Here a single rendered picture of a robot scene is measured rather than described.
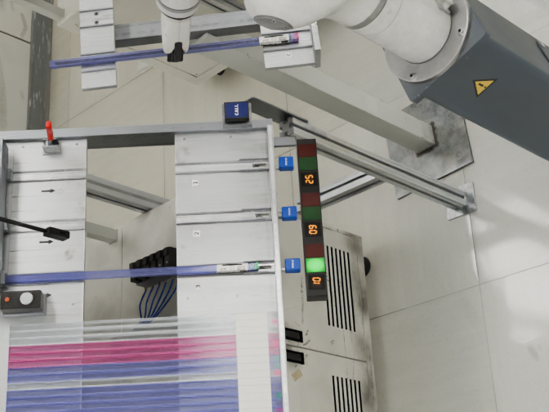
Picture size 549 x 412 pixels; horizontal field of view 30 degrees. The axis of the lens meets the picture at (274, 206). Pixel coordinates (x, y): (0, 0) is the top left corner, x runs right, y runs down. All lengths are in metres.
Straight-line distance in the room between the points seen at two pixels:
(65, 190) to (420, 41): 0.77
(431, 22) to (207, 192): 0.57
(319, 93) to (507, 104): 0.57
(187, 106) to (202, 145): 1.50
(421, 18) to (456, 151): 0.93
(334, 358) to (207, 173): 0.68
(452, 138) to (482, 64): 0.82
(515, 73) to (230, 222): 0.62
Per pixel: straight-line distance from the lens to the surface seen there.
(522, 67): 1.98
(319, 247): 2.02
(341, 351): 2.56
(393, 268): 2.75
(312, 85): 2.41
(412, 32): 1.82
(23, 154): 2.15
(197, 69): 3.40
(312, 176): 2.08
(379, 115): 2.58
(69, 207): 2.08
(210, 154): 2.09
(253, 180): 2.07
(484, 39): 1.86
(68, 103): 4.27
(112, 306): 2.56
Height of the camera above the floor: 2.07
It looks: 42 degrees down
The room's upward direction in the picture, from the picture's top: 71 degrees counter-clockwise
